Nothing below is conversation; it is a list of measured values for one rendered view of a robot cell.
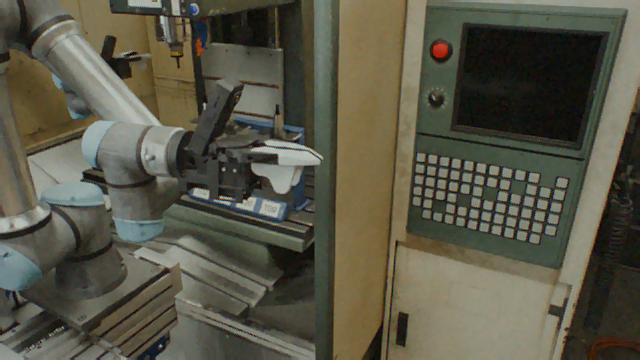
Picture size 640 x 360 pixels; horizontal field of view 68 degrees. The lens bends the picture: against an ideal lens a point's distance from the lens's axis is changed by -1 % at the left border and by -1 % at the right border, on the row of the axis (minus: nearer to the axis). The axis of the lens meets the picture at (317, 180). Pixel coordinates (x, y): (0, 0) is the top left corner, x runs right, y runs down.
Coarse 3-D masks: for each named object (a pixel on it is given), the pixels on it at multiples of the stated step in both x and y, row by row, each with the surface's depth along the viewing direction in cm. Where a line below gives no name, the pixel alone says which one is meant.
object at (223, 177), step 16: (176, 144) 67; (224, 144) 65; (240, 144) 65; (256, 144) 68; (176, 160) 67; (192, 160) 72; (208, 160) 66; (224, 160) 65; (176, 176) 70; (192, 176) 69; (208, 176) 67; (224, 176) 67; (240, 176) 66; (256, 176) 70; (224, 192) 68; (240, 192) 66
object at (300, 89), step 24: (312, 0) 224; (216, 24) 243; (240, 24) 238; (264, 24) 240; (288, 24) 225; (312, 24) 229; (192, 48) 256; (288, 48) 230; (312, 48) 233; (288, 72) 235; (312, 72) 238; (288, 96) 240; (312, 96) 243; (288, 120) 245; (312, 120) 249; (312, 144) 254; (312, 168) 260
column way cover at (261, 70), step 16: (208, 48) 245; (224, 48) 241; (240, 48) 236; (256, 48) 232; (208, 64) 249; (224, 64) 245; (240, 64) 240; (256, 64) 236; (272, 64) 232; (208, 80) 254; (240, 80) 244; (256, 80) 239; (272, 80) 235; (208, 96) 258; (256, 96) 244; (272, 96) 239; (240, 112) 252; (256, 112) 248; (272, 112) 243
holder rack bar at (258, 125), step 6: (240, 120) 192; (246, 120) 192; (252, 120) 192; (258, 120) 191; (258, 126) 188; (264, 126) 187; (270, 126) 185; (288, 126) 185; (294, 126) 184; (288, 132) 183; (300, 132) 181
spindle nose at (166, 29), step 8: (160, 24) 189; (168, 24) 189; (176, 24) 189; (184, 24) 191; (192, 24) 196; (160, 32) 191; (168, 32) 190; (176, 32) 190; (184, 32) 192; (192, 32) 196; (160, 40) 193; (168, 40) 192; (176, 40) 192; (184, 40) 193
